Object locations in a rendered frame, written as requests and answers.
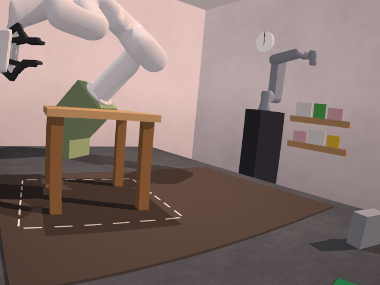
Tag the brown floor mat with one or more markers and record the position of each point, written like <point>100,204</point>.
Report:
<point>217,209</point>

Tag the wooden stool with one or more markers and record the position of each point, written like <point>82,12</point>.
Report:
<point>53,161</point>

